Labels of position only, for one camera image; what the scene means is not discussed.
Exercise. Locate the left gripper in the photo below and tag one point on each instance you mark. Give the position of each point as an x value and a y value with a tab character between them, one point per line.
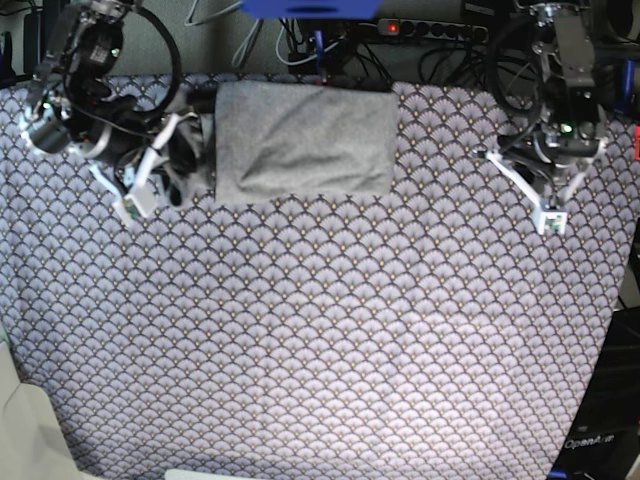
557	169

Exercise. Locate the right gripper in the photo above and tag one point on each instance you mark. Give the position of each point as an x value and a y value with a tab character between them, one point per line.
116	153

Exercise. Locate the light grey T-shirt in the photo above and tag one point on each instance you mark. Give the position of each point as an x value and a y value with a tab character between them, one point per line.
252	142

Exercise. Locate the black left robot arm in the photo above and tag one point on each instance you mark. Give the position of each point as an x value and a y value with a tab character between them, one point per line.
566	127

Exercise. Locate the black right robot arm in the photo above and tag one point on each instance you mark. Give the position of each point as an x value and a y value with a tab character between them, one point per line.
69	107

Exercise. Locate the patterned fan-print tablecloth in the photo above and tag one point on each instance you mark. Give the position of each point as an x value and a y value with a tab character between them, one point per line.
431	333

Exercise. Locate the black OpenArm box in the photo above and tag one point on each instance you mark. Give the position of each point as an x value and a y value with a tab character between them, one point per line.
605	400

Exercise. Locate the white plastic bin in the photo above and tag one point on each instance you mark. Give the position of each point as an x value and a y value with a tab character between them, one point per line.
32	443

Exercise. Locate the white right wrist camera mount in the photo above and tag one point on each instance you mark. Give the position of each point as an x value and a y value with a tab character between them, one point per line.
140	199

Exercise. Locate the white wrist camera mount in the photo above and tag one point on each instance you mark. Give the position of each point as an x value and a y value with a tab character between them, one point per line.
140	199
550	212

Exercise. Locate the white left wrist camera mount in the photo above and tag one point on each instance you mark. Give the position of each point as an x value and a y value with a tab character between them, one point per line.
550	212

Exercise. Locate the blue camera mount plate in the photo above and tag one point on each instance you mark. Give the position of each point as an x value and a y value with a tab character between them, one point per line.
311	9

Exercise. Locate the white power strip red switch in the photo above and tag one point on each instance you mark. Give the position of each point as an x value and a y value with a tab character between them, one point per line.
420	29

